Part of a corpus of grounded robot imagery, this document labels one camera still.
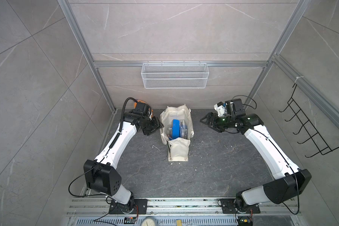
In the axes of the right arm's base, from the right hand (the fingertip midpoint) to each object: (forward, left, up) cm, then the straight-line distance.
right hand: (205, 122), depth 75 cm
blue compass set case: (+13, +16, -20) cm, 29 cm away
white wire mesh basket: (+43, +19, +2) cm, 47 cm away
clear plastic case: (+10, +11, -19) cm, 24 cm away
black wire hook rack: (-14, -47, +3) cm, 49 cm away
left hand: (+2, +24, -5) cm, 25 cm away
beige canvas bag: (-7, +15, -16) cm, 23 cm away
